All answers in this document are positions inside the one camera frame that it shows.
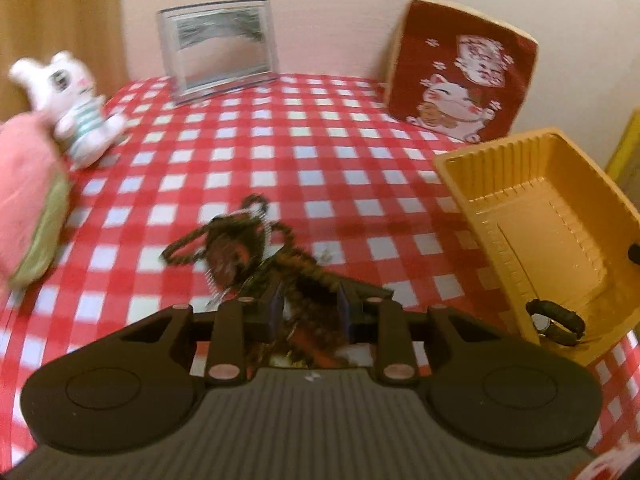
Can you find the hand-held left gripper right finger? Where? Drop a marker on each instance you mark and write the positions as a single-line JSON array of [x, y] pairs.
[[343, 310]]

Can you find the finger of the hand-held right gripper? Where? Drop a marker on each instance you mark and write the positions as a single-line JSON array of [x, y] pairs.
[[635, 253]]

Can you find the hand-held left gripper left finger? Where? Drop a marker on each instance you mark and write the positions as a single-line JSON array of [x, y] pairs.
[[276, 310]]

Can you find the orange plastic tray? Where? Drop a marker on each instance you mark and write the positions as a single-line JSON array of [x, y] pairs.
[[545, 220]]

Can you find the black wristwatch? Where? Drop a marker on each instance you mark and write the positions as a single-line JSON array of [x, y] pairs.
[[562, 321]]

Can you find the yellow padded strip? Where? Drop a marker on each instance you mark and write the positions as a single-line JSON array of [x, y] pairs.
[[625, 150]]

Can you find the red checkered tablecloth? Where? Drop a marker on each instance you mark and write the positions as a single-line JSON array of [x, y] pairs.
[[280, 160]]

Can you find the red lucky cat cushion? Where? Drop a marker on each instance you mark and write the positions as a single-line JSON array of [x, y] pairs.
[[450, 70]]

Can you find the white plush toy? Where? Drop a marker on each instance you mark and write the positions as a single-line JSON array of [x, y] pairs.
[[82, 110]]

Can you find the brown wooden panel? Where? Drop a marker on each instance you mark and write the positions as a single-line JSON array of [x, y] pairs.
[[55, 15]]

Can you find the clear sand picture frame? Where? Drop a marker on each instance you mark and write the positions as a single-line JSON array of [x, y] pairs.
[[220, 45]]

